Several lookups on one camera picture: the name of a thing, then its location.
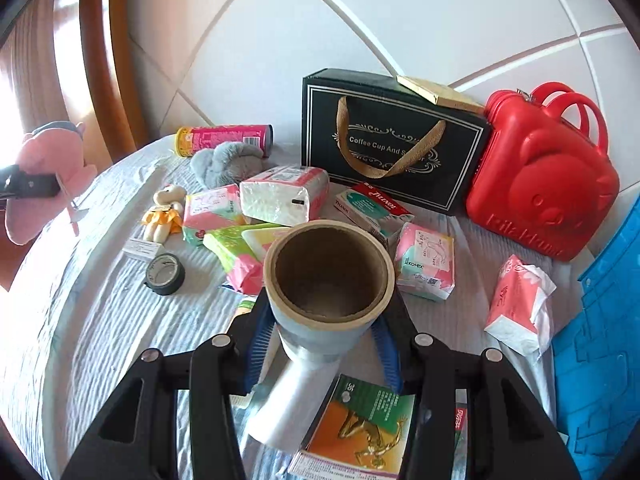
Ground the pink yellow can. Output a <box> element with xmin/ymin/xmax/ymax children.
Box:
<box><xmin>175</xmin><ymin>124</ymin><xmax>275</xmax><ymax>158</ymax></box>

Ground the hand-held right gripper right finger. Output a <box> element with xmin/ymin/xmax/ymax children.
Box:
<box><xmin>370</xmin><ymin>290</ymin><xmax>571</xmax><ymax>480</ymax></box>

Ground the pink open tissue pack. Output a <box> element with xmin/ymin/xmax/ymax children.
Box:
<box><xmin>484</xmin><ymin>254</ymin><xmax>557</xmax><ymax>356</ymax></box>

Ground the light striped bed sheet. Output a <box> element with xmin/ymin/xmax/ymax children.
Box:
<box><xmin>0</xmin><ymin>135</ymin><xmax>601</xmax><ymax>480</ymax></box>

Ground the wooden headboard post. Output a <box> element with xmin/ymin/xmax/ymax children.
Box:
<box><xmin>79</xmin><ymin>0</ymin><xmax>151</xmax><ymax>153</ymax></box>

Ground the white red-print box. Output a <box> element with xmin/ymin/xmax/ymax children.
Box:
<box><xmin>450</xmin><ymin>395</ymin><xmax>471</xmax><ymax>466</ymax></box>

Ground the pink white pad pack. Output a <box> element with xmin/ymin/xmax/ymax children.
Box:
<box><xmin>394</xmin><ymin>222</ymin><xmax>457</xmax><ymax>302</ymax></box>

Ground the orange green medicine box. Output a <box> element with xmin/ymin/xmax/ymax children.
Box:
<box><xmin>287</xmin><ymin>374</ymin><xmax>418</xmax><ymax>478</ymax></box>

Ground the small gold box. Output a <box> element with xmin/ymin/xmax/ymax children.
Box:
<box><xmin>396</xmin><ymin>75</ymin><xmax>485</xmax><ymax>113</ymax></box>

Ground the black tape roll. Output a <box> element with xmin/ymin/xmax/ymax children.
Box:
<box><xmin>145</xmin><ymin>253</ymin><xmax>186</xmax><ymax>295</ymax></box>

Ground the red bear suitcase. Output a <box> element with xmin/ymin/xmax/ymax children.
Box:
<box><xmin>465</xmin><ymin>82</ymin><xmax>621</xmax><ymax>263</ymax></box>

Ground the blue plastic crate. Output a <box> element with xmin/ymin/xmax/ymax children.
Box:
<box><xmin>552</xmin><ymin>202</ymin><xmax>640</xmax><ymax>466</ymax></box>

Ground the black gift box gold handle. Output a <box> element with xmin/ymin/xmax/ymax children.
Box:
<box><xmin>301</xmin><ymin>67</ymin><xmax>493</xmax><ymax>217</ymax></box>

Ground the small white card box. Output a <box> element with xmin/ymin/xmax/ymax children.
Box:
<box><xmin>122</xmin><ymin>239</ymin><xmax>163</xmax><ymax>261</ymax></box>

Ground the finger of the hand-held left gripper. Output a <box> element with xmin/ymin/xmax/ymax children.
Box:
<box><xmin>0</xmin><ymin>165</ymin><xmax>60</xmax><ymax>200</ymax></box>

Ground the pink green pad pack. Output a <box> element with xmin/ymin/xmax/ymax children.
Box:
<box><xmin>182</xmin><ymin>184</ymin><xmax>247</xmax><ymax>247</ymax></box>

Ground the green yellow pad pack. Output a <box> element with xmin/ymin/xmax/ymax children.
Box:
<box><xmin>202</xmin><ymin>224</ymin><xmax>292</xmax><ymax>273</ymax></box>

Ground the grey plush toy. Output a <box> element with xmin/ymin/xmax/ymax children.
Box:
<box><xmin>190</xmin><ymin>141</ymin><xmax>265</xmax><ymax>188</ymax></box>

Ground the red green medicine box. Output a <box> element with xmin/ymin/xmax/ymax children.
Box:
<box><xmin>333</xmin><ymin>182</ymin><xmax>416</xmax><ymax>253</ymax></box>

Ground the pink plush toy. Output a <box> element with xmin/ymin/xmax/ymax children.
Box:
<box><xmin>0</xmin><ymin>121</ymin><xmax>98</xmax><ymax>246</ymax></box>

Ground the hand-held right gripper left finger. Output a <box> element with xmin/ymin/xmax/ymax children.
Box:
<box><xmin>60</xmin><ymin>287</ymin><xmax>278</xmax><ymax>480</ymax></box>

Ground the white tissue pack pink top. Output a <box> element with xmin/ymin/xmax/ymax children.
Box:
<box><xmin>240</xmin><ymin>166</ymin><xmax>331</xmax><ymax>226</ymax></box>

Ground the white padded headboard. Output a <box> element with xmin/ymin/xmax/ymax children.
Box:
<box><xmin>110</xmin><ymin>0</ymin><xmax>640</xmax><ymax>161</ymax></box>

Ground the small bear doll yellow dress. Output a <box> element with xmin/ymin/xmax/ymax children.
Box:
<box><xmin>141</xmin><ymin>185</ymin><xmax>187</xmax><ymax>245</ymax></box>

